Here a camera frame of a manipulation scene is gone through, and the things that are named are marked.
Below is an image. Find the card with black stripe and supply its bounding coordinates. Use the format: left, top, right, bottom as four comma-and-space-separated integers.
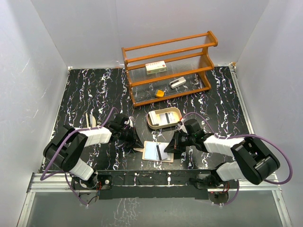
159, 112, 178, 125

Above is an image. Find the stack of cards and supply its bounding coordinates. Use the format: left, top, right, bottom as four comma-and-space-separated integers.
149, 111, 159, 126

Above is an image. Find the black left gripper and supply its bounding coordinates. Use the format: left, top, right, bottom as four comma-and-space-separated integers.
119, 125, 143, 148

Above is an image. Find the black front base bar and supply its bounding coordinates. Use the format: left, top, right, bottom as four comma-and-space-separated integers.
71, 169, 238, 200

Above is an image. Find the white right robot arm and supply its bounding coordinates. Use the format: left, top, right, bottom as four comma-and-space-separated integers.
164, 119, 280, 188

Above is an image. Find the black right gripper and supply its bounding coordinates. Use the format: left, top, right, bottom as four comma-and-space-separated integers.
165, 130, 195, 152

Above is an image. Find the credit card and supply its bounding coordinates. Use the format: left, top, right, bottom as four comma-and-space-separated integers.
156, 143, 168, 161

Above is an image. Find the white red paper box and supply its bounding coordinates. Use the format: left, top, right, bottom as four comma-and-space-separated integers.
145, 61, 167, 75

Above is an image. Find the white stapler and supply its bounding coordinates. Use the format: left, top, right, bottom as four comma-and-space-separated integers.
169, 77, 186, 89

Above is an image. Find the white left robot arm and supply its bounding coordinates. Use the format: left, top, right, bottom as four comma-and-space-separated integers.
43, 113, 144, 189

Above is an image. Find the cream leather card holder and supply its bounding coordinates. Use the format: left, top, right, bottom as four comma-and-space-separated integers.
134, 141, 174, 163

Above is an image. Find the orange wooden shelf rack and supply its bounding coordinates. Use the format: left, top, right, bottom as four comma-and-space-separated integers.
122, 31, 218, 107

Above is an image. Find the aluminium frame rail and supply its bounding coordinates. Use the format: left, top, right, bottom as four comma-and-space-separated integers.
21, 65, 290, 227

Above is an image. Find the beige oval tray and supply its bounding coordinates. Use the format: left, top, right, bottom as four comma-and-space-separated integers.
147, 107, 182, 130

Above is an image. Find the yellow tape measure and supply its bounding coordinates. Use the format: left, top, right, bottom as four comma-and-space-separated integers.
155, 89, 165, 98

